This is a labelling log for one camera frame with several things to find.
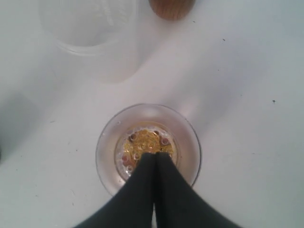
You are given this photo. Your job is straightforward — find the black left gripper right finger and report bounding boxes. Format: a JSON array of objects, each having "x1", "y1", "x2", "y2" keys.
[{"x1": 154, "y1": 152, "x2": 235, "y2": 228}]

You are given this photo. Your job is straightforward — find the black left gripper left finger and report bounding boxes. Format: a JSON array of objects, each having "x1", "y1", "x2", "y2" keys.
[{"x1": 77, "y1": 153, "x2": 156, "y2": 228}]

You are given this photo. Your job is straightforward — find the coins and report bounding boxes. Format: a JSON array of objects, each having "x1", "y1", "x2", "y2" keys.
[{"x1": 114, "y1": 123, "x2": 179, "y2": 180}]

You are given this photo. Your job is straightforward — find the clear plastic shaker cup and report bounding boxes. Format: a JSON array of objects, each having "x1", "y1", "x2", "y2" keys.
[{"x1": 95, "y1": 104, "x2": 202, "y2": 195}]

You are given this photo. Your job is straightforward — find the brown wooden cup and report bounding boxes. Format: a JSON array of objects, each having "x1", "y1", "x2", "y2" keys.
[{"x1": 149, "y1": 0, "x2": 196, "y2": 21}]

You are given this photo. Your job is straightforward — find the translucent white plastic container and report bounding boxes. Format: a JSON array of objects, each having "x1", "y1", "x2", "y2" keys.
[{"x1": 38, "y1": 0, "x2": 140, "y2": 83}]

